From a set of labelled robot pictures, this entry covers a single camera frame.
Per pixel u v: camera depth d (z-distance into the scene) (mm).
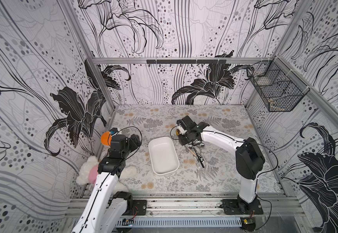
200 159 888
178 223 764
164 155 895
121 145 573
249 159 480
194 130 658
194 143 746
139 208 732
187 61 927
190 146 932
